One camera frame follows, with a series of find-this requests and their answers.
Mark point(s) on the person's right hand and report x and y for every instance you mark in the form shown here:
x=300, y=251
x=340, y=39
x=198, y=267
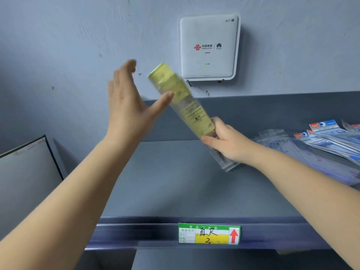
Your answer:
x=233, y=146

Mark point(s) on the person's left hand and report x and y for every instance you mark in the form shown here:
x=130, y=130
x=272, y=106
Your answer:
x=126, y=115

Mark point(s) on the yellow-label ruler packets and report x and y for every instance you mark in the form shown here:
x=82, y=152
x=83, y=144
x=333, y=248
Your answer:
x=194, y=115

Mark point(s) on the clear purple ruler packets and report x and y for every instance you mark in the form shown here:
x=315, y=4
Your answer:
x=295, y=151

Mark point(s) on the pile of blue set-square packets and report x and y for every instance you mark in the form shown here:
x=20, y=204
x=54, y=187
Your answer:
x=332, y=134

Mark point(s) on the person's right forearm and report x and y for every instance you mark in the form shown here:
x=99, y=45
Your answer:
x=309, y=194

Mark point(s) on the person's left forearm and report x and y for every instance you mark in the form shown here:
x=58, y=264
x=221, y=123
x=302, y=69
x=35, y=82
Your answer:
x=70, y=208

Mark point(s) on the grey shelf back panel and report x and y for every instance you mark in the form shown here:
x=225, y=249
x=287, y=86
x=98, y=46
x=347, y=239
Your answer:
x=281, y=115

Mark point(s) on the green yellow shelf price label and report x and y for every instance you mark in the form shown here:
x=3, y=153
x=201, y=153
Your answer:
x=208, y=234

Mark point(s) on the grey leaning board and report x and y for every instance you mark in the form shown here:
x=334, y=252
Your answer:
x=28, y=179

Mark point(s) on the white wall router box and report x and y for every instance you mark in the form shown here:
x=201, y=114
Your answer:
x=208, y=30

